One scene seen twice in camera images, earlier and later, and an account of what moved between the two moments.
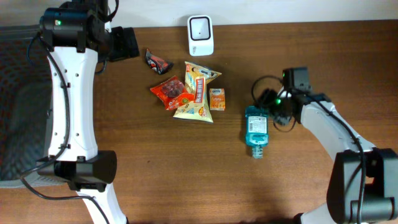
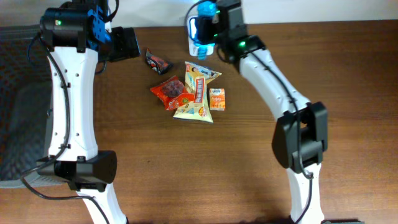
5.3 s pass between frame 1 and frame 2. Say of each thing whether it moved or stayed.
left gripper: stayed
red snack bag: stayed
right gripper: moved
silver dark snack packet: stayed
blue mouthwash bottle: moved
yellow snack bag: stayed
